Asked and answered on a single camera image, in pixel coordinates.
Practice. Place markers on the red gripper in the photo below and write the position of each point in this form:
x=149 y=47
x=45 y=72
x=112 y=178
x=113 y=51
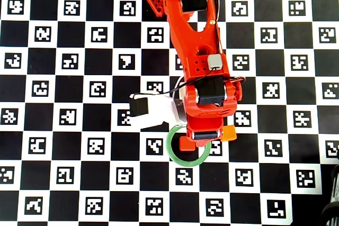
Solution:
x=205 y=135

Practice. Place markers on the orange cube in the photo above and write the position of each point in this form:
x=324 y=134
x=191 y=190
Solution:
x=230 y=133

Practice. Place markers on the red robot arm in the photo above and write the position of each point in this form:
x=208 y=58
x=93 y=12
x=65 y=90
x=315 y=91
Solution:
x=185 y=38

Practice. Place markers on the black ribbed stand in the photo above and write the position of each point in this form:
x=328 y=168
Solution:
x=333 y=210

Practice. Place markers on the black white marker checkerboard mat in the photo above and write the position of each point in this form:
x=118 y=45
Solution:
x=13 y=144

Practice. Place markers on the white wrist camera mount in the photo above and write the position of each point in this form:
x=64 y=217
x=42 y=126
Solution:
x=159 y=112

